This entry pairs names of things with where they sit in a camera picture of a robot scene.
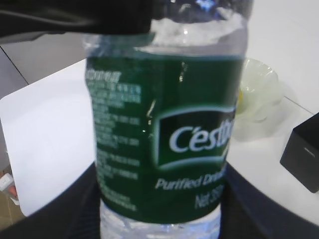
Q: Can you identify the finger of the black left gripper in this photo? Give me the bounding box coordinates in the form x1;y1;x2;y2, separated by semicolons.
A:
0;0;153;42

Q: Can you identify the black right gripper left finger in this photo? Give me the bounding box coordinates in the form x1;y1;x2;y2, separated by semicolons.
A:
0;164;100;239

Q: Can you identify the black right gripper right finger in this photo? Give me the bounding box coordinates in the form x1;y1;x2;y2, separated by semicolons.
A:
220;164;319;239

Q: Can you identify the clear plastic water bottle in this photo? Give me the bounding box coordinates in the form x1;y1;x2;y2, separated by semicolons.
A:
85;0;250;239

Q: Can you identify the yellow pear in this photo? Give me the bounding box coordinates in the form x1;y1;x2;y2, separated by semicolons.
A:
238;90;243;104

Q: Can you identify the black square pen holder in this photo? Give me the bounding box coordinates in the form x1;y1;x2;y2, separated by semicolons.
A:
280;114;319;193

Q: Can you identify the pale green glass plate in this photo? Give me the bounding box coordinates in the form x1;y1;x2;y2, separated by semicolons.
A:
232;58;283;141

